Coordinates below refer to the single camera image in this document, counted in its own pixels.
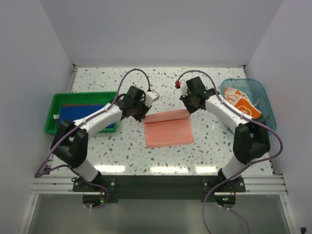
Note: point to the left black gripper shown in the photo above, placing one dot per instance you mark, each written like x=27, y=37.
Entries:
x=146, y=108

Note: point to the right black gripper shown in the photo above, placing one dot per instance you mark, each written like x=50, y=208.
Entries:
x=190, y=109

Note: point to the pink panda towel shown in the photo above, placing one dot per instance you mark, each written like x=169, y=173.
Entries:
x=168, y=129

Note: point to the blue towel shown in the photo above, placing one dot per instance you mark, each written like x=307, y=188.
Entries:
x=76, y=112

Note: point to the brown towel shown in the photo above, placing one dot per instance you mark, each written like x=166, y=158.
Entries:
x=82, y=104

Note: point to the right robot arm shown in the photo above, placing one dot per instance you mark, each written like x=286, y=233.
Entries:
x=251, y=138

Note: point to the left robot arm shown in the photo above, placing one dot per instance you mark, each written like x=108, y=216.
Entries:
x=70, y=143

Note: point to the orange white lion towel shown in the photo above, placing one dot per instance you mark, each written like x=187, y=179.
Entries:
x=240, y=100

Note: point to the blue plastic bin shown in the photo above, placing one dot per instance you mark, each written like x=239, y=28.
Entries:
x=257, y=95

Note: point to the green plastic tray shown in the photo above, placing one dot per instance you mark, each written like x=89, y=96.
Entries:
x=63, y=98

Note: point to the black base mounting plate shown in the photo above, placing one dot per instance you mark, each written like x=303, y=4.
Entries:
x=165, y=187

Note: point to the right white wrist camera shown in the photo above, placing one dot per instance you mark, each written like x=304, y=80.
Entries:
x=182, y=86

